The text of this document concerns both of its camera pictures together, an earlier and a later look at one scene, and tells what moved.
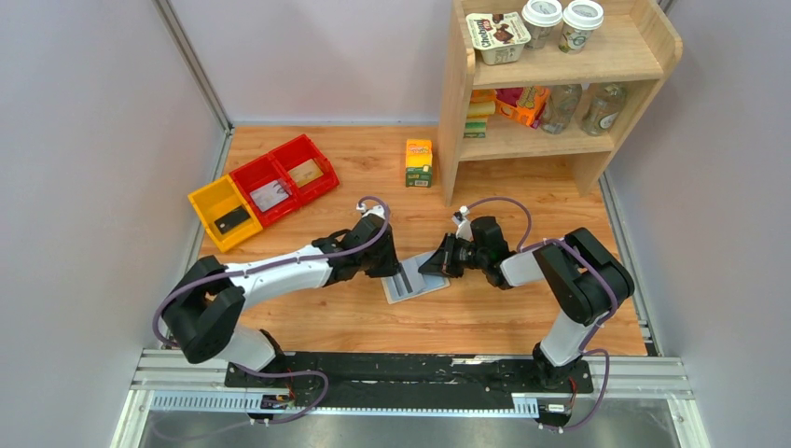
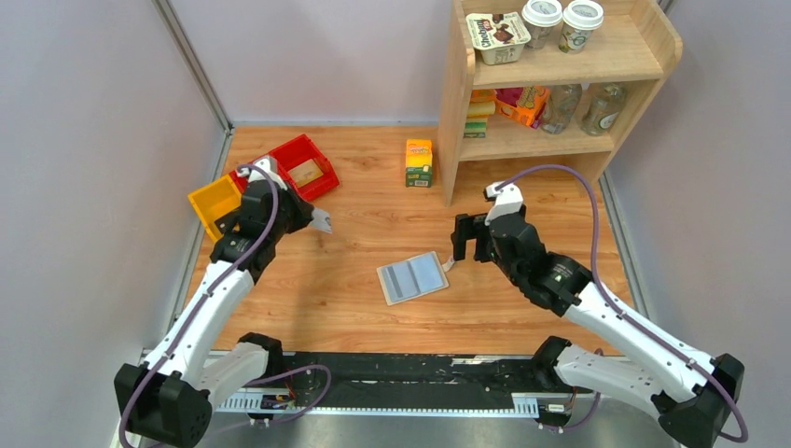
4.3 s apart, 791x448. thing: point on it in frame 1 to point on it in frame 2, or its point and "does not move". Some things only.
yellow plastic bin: x=217 y=200 does not move
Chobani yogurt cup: x=497 y=35 does not move
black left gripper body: x=383 y=260 to x=298 y=210
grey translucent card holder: x=411 y=283 does not move
